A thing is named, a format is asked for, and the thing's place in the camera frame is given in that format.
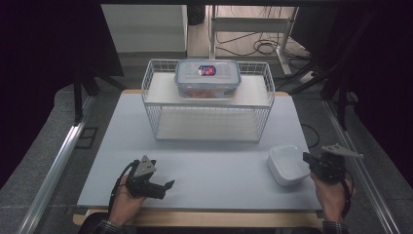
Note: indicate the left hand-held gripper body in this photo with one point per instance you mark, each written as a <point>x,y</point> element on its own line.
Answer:
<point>144,187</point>

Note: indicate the person's left hand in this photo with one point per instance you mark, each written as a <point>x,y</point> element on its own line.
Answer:
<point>125,206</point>

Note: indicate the clear food container with lid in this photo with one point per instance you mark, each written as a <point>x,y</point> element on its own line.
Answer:
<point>191,76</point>

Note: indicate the metal floor rail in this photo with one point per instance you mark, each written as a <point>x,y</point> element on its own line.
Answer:
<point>357,175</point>
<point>55,169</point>

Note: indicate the white cabinet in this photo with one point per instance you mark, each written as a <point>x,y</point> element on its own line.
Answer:
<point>146,29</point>

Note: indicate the white power strip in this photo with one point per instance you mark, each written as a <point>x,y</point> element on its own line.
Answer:
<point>307,77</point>

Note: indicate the black stand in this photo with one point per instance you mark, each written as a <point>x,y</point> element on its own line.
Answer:
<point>78,100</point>
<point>341,97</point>

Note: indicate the person's right hand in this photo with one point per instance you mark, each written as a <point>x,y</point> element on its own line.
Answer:
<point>332,200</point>

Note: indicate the white square dish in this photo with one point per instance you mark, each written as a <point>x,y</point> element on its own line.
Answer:
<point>285,164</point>

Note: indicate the white desk frame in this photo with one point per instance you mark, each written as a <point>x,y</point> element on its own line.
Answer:
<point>250,24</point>

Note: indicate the black bin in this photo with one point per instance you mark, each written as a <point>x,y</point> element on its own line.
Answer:
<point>196,14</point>

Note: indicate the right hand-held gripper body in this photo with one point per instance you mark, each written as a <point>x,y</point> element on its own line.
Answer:
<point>329,167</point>

